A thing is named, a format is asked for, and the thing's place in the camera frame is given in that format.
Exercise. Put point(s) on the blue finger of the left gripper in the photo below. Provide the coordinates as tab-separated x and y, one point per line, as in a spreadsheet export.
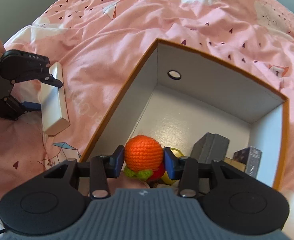
31	106

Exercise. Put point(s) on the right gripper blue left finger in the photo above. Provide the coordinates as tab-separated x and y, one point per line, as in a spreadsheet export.
118	160

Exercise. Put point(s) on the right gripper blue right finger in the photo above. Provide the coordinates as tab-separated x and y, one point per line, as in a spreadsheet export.
174	166

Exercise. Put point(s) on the white rectangular box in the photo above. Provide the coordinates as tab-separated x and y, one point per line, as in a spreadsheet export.
53	109

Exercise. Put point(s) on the orange crochet ball toy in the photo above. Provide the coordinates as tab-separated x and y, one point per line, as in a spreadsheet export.
144	158

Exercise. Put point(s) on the dark grey gift box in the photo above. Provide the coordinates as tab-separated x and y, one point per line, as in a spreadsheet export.
211	147

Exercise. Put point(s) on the orange cardboard storage box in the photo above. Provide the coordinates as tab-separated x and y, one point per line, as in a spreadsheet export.
177	94

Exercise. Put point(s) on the small dark patterned box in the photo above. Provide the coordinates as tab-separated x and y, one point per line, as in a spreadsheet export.
250	157

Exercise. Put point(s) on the pink printed bed duvet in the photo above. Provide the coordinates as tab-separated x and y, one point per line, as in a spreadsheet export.
99	42

